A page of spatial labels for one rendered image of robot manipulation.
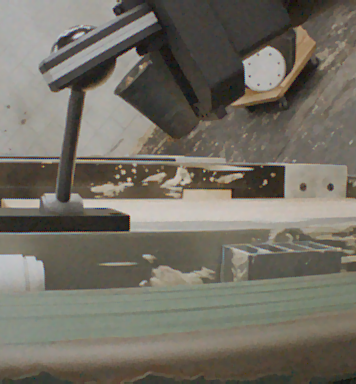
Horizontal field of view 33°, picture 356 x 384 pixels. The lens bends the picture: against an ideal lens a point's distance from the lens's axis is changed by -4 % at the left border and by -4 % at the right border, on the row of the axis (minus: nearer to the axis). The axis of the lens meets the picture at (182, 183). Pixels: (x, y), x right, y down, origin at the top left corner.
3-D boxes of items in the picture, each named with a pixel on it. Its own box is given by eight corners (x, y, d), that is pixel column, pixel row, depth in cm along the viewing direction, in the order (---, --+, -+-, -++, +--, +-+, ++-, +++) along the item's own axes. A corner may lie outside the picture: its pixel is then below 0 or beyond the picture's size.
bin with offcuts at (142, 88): (220, 97, 519) (164, 43, 498) (184, 144, 505) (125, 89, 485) (193, 103, 566) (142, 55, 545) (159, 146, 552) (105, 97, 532)
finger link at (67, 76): (52, 74, 29) (158, 14, 31) (42, 81, 32) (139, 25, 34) (69, 103, 29) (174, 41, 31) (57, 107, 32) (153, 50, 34)
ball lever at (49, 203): (93, 242, 39) (129, 40, 32) (34, 243, 38) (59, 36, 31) (82, 207, 42) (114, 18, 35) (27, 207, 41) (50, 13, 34)
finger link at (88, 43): (42, 81, 32) (139, 25, 34) (52, 74, 29) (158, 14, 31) (27, 55, 31) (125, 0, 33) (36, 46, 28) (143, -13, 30)
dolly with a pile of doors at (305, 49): (330, 55, 402) (290, 11, 389) (290, 112, 388) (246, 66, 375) (280, 68, 457) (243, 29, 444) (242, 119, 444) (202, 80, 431)
